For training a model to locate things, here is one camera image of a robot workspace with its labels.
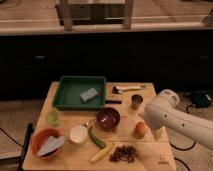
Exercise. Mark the dark blue object on floor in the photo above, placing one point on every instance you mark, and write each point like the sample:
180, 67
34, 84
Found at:
201, 99

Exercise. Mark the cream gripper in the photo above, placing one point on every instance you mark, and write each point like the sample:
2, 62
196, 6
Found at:
157, 133

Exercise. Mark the dark red bowl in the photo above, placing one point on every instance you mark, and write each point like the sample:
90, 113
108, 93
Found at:
107, 118

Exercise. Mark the white paper cup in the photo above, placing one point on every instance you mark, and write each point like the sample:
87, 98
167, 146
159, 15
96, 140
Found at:
78, 134

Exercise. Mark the bunch of dark grapes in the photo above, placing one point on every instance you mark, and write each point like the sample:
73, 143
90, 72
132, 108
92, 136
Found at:
124, 153

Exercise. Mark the metal cup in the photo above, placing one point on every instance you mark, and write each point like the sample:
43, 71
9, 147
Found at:
136, 101

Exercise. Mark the orange bowl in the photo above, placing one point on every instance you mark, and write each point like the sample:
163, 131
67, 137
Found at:
39, 139

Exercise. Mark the black marker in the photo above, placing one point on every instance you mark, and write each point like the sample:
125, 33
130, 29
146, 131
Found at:
113, 102

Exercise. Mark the brush with pale handle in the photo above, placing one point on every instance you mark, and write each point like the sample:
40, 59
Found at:
121, 89

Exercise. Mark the metal spoon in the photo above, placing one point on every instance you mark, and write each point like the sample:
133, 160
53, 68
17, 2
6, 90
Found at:
88, 123

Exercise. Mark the grey blue sponge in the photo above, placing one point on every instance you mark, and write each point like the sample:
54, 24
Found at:
88, 95

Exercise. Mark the orange red apple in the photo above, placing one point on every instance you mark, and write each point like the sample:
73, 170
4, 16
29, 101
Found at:
140, 129

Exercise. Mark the black chair frame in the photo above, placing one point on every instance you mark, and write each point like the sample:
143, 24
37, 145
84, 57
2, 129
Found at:
19, 158

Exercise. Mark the green plastic tray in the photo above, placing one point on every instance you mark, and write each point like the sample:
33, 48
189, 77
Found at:
67, 96

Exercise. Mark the wooden stool frame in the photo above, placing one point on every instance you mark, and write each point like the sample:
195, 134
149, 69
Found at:
95, 14

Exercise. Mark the green cucumber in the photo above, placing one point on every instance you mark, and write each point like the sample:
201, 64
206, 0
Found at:
101, 144

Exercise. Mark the yellow corn cob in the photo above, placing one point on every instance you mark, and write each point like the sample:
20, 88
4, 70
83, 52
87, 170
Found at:
101, 154

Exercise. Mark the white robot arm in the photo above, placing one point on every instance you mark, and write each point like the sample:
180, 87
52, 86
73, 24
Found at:
162, 111

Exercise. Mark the grey folded cloth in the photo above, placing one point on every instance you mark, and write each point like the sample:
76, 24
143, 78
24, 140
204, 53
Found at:
50, 145

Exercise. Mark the green plastic cup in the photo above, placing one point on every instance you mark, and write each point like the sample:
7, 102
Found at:
52, 118

